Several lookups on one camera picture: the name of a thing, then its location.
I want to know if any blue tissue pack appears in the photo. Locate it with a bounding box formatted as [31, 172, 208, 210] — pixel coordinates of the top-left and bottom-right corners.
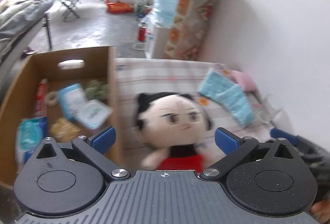
[15, 117, 48, 173]

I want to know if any light blue knitted cloth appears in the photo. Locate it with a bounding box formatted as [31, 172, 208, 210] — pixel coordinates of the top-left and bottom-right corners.
[197, 68, 255, 128]

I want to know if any green white soft bundle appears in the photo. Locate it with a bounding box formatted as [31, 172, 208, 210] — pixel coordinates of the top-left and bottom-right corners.
[84, 80, 108, 101]

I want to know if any person's right hand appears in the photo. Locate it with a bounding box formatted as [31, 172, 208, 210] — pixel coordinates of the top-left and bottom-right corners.
[310, 200, 330, 223]

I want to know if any white green wipes pack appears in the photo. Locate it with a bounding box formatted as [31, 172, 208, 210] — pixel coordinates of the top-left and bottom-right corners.
[74, 99, 113, 129]

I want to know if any yellow snack bag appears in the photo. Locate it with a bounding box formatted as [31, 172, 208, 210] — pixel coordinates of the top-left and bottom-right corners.
[49, 118, 82, 143]

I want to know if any clear drinking glass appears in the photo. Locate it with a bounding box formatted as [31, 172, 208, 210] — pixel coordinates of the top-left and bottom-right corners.
[258, 94, 282, 124]

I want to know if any blue white product box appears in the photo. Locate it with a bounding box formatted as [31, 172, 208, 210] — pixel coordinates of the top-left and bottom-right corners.
[57, 83, 88, 121]

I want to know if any brown cardboard box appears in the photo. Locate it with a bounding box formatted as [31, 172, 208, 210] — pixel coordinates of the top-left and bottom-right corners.
[1, 46, 119, 189]

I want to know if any white tape roll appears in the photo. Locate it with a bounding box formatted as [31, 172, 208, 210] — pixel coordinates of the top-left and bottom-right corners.
[45, 91, 58, 107]

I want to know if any pink sponge pad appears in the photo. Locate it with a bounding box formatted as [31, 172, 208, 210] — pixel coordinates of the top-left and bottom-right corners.
[231, 70, 257, 92]

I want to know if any red white toothpaste tube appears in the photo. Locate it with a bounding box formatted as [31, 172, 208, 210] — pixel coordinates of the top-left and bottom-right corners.
[35, 79, 49, 117]

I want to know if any black-haired doll plush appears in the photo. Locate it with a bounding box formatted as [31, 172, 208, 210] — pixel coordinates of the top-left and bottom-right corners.
[135, 92, 213, 173]

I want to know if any red thermos bottle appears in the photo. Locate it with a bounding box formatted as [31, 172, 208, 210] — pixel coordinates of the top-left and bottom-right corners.
[138, 22, 147, 42]

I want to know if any grey blanket pile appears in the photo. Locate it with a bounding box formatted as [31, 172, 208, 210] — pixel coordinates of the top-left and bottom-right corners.
[1, 0, 54, 62]

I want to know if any patterned folded mattress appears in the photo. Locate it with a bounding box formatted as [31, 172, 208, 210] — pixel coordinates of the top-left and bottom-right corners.
[163, 0, 218, 61]

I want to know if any blue water bottle dispenser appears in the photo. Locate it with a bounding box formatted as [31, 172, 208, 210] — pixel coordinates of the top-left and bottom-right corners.
[145, 0, 179, 58]

